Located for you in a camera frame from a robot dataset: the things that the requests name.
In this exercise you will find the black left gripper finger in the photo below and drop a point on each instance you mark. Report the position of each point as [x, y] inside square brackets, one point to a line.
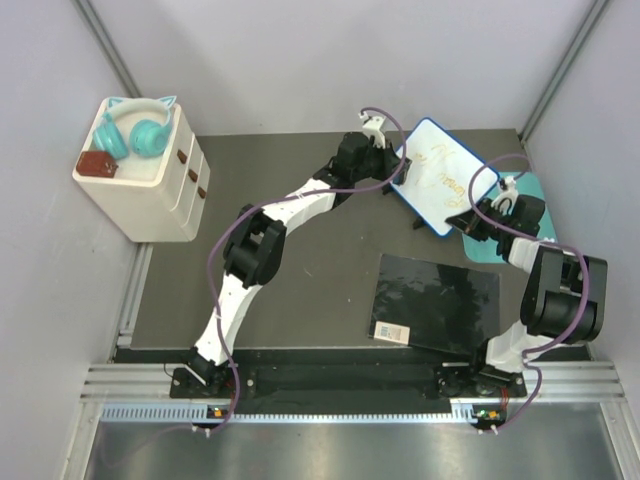
[396, 170]
[388, 154]

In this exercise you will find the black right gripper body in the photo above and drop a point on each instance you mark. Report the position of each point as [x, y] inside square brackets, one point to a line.
[490, 212]

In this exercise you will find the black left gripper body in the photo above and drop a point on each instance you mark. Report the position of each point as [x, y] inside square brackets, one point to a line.
[373, 165]

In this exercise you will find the blue framed whiteboard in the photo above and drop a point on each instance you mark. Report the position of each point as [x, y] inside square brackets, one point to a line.
[443, 176]

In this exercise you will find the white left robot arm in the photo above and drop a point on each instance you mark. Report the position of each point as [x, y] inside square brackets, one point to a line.
[252, 247]

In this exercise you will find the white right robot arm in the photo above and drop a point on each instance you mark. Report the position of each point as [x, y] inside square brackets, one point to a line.
[563, 302]

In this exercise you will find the teal mat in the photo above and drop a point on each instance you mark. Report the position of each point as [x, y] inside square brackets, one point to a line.
[534, 219]

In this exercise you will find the black glossy sheet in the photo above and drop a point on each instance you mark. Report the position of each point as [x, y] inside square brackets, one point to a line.
[434, 306]

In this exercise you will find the white drawer cabinet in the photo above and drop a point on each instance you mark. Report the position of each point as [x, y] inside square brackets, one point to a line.
[153, 200]

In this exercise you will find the teal cat ear headphones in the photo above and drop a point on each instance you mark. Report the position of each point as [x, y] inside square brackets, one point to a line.
[147, 138]

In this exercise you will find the brown leather pouch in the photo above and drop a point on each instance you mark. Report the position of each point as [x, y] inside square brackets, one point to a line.
[96, 163]

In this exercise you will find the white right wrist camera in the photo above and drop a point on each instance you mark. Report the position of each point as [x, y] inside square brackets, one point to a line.
[508, 194]

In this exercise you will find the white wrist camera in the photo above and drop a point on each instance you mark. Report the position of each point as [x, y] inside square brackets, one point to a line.
[373, 128]
[508, 194]

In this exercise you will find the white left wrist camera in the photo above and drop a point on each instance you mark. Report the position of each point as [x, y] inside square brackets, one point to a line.
[373, 128]

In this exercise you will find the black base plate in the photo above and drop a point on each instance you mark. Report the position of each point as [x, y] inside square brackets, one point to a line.
[418, 379]

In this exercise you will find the aluminium frame rail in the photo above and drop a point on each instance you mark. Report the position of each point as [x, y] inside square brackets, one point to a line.
[128, 382]

